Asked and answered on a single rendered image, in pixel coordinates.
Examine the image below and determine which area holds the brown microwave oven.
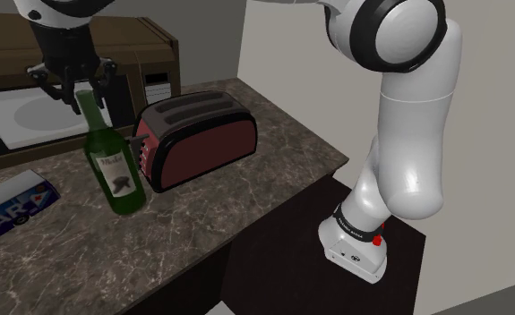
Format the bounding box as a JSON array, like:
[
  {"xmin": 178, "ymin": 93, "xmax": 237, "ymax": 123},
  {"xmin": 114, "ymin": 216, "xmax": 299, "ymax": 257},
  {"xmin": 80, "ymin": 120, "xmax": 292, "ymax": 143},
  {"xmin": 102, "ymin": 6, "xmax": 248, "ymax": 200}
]
[{"xmin": 0, "ymin": 12, "xmax": 182, "ymax": 176}]

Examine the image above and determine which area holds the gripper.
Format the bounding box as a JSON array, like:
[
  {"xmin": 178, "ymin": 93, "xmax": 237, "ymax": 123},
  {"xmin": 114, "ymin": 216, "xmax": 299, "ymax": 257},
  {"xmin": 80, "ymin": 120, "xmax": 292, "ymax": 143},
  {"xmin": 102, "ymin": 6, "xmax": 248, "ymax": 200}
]
[{"xmin": 26, "ymin": 21, "xmax": 119, "ymax": 116}]

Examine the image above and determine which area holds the green wine bottle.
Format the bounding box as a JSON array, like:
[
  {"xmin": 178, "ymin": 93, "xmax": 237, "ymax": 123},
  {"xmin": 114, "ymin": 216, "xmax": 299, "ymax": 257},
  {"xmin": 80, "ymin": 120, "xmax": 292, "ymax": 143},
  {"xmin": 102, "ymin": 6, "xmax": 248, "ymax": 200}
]
[{"xmin": 74, "ymin": 89, "xmax": 148, "ymax": 217}]

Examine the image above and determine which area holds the blue and white box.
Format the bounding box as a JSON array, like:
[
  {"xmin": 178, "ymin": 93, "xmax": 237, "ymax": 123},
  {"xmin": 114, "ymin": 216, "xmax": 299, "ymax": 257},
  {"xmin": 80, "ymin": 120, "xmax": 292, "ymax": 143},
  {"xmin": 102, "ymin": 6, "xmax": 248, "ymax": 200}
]
[{"xmin": 0, "ymin": 168, "xmax": 62, "ymax": 251}]

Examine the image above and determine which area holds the red and black toaster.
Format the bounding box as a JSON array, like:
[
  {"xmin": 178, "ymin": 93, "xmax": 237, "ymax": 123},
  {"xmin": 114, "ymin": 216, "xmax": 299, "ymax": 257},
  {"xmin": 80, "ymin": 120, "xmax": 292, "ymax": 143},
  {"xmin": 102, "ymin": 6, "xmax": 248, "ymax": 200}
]
[{"xmin": 127, "ymin": 89, "xmax": 260, "ymax": 194}]

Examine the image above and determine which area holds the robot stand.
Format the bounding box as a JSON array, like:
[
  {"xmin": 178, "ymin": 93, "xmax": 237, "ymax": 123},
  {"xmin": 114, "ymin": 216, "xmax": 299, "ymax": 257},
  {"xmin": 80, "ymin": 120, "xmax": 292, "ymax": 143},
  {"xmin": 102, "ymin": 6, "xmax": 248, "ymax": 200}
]
[{"xmin": 219, "ymin": 173, "xmax": 427, "ymax": 315}]

